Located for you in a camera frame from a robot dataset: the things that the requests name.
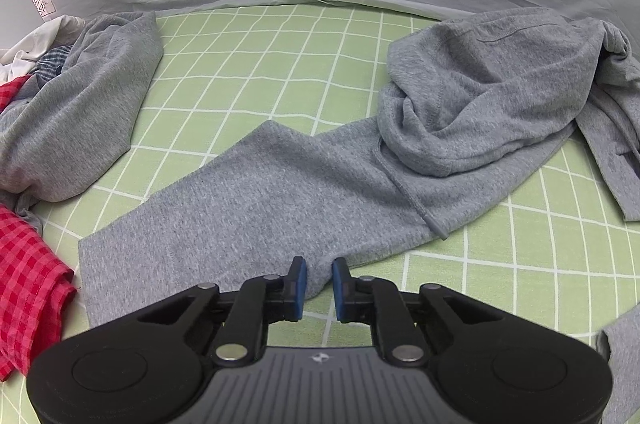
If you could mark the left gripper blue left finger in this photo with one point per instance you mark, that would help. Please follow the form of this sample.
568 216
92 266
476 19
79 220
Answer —
295 283

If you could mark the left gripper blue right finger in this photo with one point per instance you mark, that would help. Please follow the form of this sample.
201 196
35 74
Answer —
344 290

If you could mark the grey zip hoodie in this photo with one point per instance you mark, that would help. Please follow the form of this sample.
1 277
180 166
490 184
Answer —
472 108

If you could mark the red checked shorts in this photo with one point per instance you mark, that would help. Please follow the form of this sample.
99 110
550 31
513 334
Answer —
36 286

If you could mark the green grid mat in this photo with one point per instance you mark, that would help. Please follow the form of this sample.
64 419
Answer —
556 251

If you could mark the grey sweatpants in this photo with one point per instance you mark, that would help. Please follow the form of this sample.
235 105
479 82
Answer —
101 89

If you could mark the blue plaid shorts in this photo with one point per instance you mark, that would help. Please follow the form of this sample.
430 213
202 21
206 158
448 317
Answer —
51 64

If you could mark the white garment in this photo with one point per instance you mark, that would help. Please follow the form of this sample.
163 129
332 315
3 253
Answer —
21 58

